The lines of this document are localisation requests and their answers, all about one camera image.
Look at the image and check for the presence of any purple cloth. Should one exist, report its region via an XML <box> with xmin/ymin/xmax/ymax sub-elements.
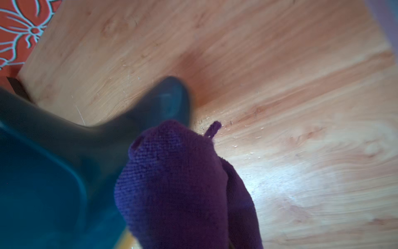
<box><xmin>114</xmin><ymin>120</ymin><xmax>263</xmax><ymax>249</ymax></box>

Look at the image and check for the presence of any teal rubber boot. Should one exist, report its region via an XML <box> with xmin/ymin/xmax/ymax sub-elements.
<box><xmin>1</xmin><ymin>76</ymin><xmax>191</xmax><ymax>249</ymax></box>

